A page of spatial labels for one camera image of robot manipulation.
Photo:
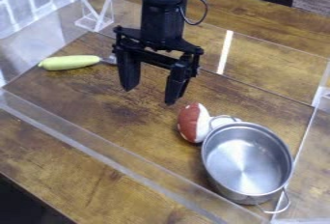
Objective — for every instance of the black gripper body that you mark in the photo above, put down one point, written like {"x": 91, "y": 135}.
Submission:
{"x": 141, "y": 50}

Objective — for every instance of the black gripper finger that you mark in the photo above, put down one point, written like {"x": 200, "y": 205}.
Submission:
{"x": 128, "y": 67}
{"x": 176, "y": 82}

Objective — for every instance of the green handled metal spoon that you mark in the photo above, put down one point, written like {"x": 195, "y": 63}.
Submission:
{"x": 73, "y": 62}

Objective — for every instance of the red white plush mushroom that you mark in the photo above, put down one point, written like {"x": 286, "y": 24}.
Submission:
{"x": 195, "y": 122}

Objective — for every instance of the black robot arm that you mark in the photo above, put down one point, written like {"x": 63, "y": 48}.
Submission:
{"x": 161, "y": 23}

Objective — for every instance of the clear acrylic triangle bracket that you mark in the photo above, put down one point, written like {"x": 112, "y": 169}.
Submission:
{"x": 95, "y": 21}

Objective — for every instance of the silver metal pot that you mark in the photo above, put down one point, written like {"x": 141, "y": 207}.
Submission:
{"x": 248, "y": 164}

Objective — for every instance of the clear acrylic enclosure wall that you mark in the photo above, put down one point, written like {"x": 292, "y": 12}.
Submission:
{"x": 96, "y": 150}

